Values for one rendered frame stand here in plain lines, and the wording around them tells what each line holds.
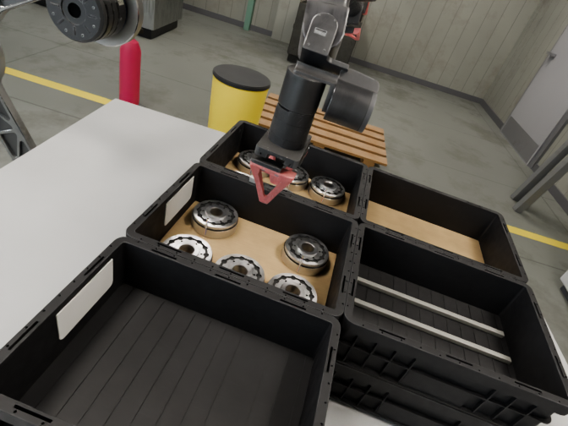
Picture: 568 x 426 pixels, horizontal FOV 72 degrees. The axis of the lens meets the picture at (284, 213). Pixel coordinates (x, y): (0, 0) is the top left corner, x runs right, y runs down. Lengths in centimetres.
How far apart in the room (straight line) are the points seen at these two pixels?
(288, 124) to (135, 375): 43
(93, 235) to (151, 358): 46
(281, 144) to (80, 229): 65
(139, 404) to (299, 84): 49
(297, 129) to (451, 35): 623
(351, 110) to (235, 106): 202
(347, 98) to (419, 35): 613
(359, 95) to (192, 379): 48
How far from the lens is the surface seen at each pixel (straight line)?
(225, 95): 253
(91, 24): 110
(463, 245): 122
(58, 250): 103
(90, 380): 67
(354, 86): 55
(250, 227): 92
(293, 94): 54
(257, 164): 56
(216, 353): 69
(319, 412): 57
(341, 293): 70
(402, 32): 661
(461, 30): 675
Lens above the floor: 141
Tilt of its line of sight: 35 degrees down
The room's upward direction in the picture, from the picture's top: 18 degrees clockwise
